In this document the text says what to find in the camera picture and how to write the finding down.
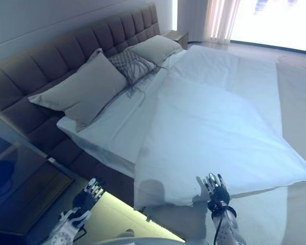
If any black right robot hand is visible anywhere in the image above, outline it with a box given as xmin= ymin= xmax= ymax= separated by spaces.
xmin=201 ymin=173 xmax=231 ymax=208

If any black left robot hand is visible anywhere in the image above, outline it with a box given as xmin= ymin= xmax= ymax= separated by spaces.
xmin=71 ymin=178 xmax=107 ymax=211

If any white duvet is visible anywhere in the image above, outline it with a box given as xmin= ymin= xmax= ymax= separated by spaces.
xmin=134 ymin=45 xmax=306 ymax=211

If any white textured blanket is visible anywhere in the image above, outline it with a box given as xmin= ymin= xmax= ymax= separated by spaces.
xmin=142 ymin=186 xmax=289 ymax=245

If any wooden nightstand with drawers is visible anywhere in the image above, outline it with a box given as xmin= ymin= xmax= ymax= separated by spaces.
xmin=0 ymin=132 xmax=76 ymax=235
xmin=163 ymin=30 xmax=189 ymax=49

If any large beige pillow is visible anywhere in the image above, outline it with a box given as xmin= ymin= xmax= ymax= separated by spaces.
xmin=131 ymin=35 xmax=183 ymax=64
xmin=28 ymin=48 xmax=127 ymax=132

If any brown tufted upholstered headboard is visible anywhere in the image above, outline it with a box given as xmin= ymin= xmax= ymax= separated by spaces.
xmin=0 ymin=2 xmax=161 ymax=133

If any patterned fringed decorative cushion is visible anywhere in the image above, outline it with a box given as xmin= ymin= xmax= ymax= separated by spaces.
xmin=108 ymin=47 xmax=158 ymax=99

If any beige window curtain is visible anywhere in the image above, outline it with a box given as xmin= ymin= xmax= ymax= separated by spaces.
xmin=205 ymin=0 xmax=242 ymax=45

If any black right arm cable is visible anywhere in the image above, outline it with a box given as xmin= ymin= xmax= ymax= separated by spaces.
xmin=213 ymin=209 xmax=226 ymax=245

